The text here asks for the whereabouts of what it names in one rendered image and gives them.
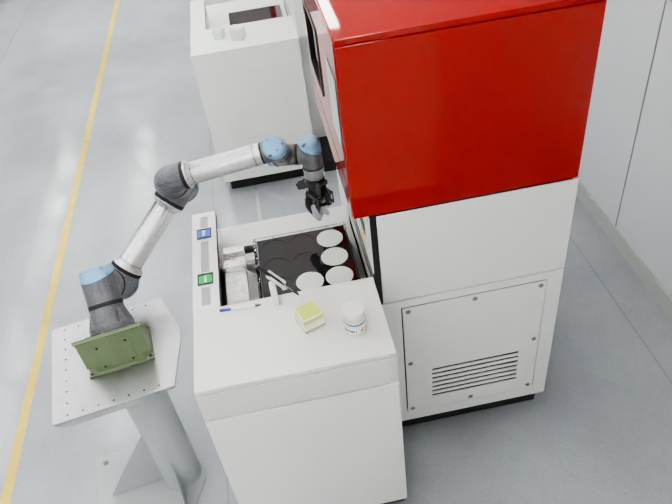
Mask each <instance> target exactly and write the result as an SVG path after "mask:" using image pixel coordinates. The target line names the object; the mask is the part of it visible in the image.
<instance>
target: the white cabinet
mask: <svg viewBox="0 0 672 504"><path fill-rule="evenodd" d="M205 423H206V426H207V428H208V431H209V433H210V436H211V438H212V441H213V443H214V445H215V448H216V450H217V453H218V455H219V458H220V460H221V463H222V465H223V467H224V470H225V472H226V475H227V477H228V480H229V482H230V485H231V487H232V489H233V492H234V494H235V497H236V499H237V502H238V504H390V503H394V502H399V501H404V500H405V498H407V487H406V473H405V459H404V444H403V430H402V416H401V401H400V387H399V381H398V382H393V383H388V384H383V385H378V386H373V387H368V388H364V389H359V390H354V391H349V392H344V393H339V394H334V395H330V396H325V397H320V398H315V399H310V400H305V401H300V402H296V403H291V404H286V405H281V406H276V407H271V408H266V409H262V410H257V411H252V412H247V413H242V414H237V415H232V416H228V417H223V418H218V419H213V420H208V421H205Z"/></svg>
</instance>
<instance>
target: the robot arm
mask: <svg viewBox="0 0 672 504"><path fill-rule="evenodd" d="M264 164H268V165H269V166H276V167H280V166H291V165H302V166H303V172H304V177H305V179H301V180H300V181H298V183H296V186H297V188H298V190H300V189H305V188H308V190H306V193H305V198H306V199H304V200H305V207H306V209H307V210H308V211H309V212H310V214H311V215H312V216H313V217H314V218H315V219H316V220H318V221H320V220H321V219H322V217H323V214H325V215H329V214H330V213H329V210H328V209H327V208H326V205H327V206H329V205H331V204H332V202H333V203H334V196H333V191H331V190H330V189H328V188H327V187H326V184H328V181H327V180H326V179H325V171H324V164H323V157H322V148H321V144H320V140H319V138H318V137H316V136H313V135H308V136H306V137H302V138H301V139H300V140H299V143H297V144H286V142H285V141H284V140H283V139H282V138H280V137H278V136H269V137H267V138H266V139H265V140H264V141H262V142H258V143H255V144H251V145H248V146H244V147H241V148H237V149H234V150H230V151H226V152H223V153H219V154H216V155H212V156H209V157H205V158H202V159H198V160H194V161H191V162H187V161H185V160H183V161H179V162H176V163H172V164H168V165H165V166H163V167H161V168H160V169H158V171H157V172H156V174H155V176H154V187H155V189H156V191H155V193H154V198H155V201H154V203H153V205H152V206H151V208H150V209H149V211H148V213H147V214H146V216H145V217H144V219H143V221H142V222H141V224H140V225H139V227H138V229H137V230H136V232H135V234H134V235H133V237H132V238H131V240H130V242H129V243H128V245H127V246H126V248H125V250H124V251H123V253H122V254H121V256H120V257H116V258H114V259H113V260H112V262H111V263H106V264H103V265H100V266H97V267H94V268H91V269H88V270H85V271H82V272H80V273H79V280H80V285H81V287H82V290H83V294H84V297H85V301H86V304H87V307H88V311H89V314H90V320H89V334H90V336H93V335H96V334H99V333H101V332H105V331H108V330H112V329H115V328H118V327H122V326H125V325H128V324H132V323H135V320H134V318H133V316H132V315H131V314H130V312H129V311H128V309H127V308H126V306H125V305H124V302H123V300H125V299H128V298H130V297H132V296H133V295H134V294H135V293H136V292H137V290H138V288H139V283H140V282H139V280H140V278H141V276H142V275H143V273H142V267H143V265H144V264H145V262H146V260H147V259H148V257H149V256H150V254H151V252H152V251H153V249H154V248H155V246H156V244H157V243H158V241H159V240H160V238H161V236H162V235H163V233H164V232H165V230H166V228H167V227H168V225H169V224H170V222H171V220H172V219H173V217H174V216H175V214H176V213H177V212H182V211H183V209H184V208H185V206H186V205H187V203H188V202H190V201H192V200H193V199H194V198H195V197H196V196H197V194H198V191H199V183H200V182H203V181H207V180H210V179H214V178H218V177H221V176H225V175H228V174H232V173H235V172H239V171H243V170H246V169H250V168H253V167H257V166H260V165H264ZM331 194H332V198H333V199H331Z"/></svg>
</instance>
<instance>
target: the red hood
mask: <svg viewBox="0 0 672 504"><path fill-rule="evenodd" d="M606 4H607V0H302V5H303V13H304V20H305V27H306V34H307V41H308V48H309V55H310V63H311V70H312V75H313V84H314V91H315V98H316V102H317V105H318V109H319V112H320V115H321V118H322V122H323V125H324V128H325V131H326V134H327V138H328V141H329V144H330V147H331V151H332V154H333V157H334V160H335V164H336V167H337V170H338V173H339V177H340V180H341V183H342V186H343V189H344V193H345V196H346V199H347V202H348V206H349V209H350V212H351V215H352V217H353V218H354V219H357V218H363V217H368V216H373V215H378V214H384V213H389V212H394V211H399V210H405V209H410V208H415V207H420V206H426V205H431V204H436V203H441V202H447V201H452V200H457V199H462V198H468V197H473V196H478V195H483V194H489V193H494V192H499V191H505V190H510V189H515V188H520V187H526V186H531V185H536V184H541V183H547V182H552V181H557V180H562V179H568V178H573V177H578V174H579V168H580V162H581V155H582V149H583V143H584V137H585V131H586V125H587V119H588V113H589V107H590V101H591V95H592V89H593V83H594V76H595V70H596V64H597V58H598V52H599V46H600V40H601V34H602V28H603V22H604V16H605V10H606Z"/></svg>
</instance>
